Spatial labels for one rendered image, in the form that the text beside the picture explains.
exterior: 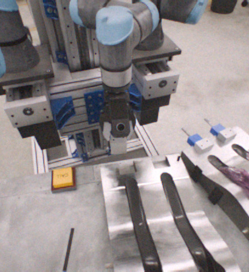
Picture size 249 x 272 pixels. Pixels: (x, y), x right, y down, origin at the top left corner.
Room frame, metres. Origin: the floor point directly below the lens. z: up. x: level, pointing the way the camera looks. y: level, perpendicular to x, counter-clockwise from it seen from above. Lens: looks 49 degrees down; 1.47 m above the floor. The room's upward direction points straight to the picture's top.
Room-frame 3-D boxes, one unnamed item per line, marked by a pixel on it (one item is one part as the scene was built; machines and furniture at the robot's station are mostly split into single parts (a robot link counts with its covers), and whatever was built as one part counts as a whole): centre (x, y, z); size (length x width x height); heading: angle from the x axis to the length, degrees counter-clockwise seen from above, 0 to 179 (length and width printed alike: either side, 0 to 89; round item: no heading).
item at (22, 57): (0.76, 0.39, 1.09); 0.15 x 0.15 x 0.10
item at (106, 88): (0.49, 0.02, 1.09); 0.09 x 0.08 x 0.12; 4
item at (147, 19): (0.58, -0.02, 1.25); 0.11 x 0.11 x 0.08; 59
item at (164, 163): (0.42, -0.11, 0.87); 0.05 x 0.05 x 0.04; 11
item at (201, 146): (0.54, -0.25, 0.86); 0.13 x 0.05 x 0.05; 28
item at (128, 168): (0.40, -0.01, 0.87); 0.05 x 0.05 x 0.04; 11
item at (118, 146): (0.50, 0.02, 0.93); 0.13 x 0.05 x 0.05; 4
